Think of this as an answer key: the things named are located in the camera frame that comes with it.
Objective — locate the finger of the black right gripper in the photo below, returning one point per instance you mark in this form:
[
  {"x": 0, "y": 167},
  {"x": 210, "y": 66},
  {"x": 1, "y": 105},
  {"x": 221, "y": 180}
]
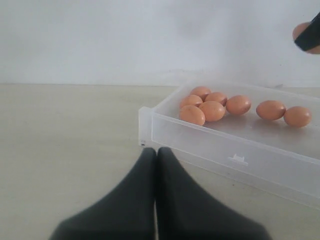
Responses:
[{"x": 310, "y": 37}]

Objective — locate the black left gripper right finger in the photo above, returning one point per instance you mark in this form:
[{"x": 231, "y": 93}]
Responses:
[{"x": 185, "y": 211}]

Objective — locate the brown egg row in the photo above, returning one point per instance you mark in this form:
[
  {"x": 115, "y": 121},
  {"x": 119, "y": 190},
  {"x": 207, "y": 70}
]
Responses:
[{"x": 213, "y": 110}]

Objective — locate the clear plastic drawer bin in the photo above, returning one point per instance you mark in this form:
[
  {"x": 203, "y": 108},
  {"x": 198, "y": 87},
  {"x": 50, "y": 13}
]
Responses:
[{"x": 270, "y": 156}]

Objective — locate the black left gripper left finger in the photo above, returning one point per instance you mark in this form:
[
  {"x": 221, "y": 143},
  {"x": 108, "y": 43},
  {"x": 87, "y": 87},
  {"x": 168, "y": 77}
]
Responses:
[{"x": 125, "y": 213}]

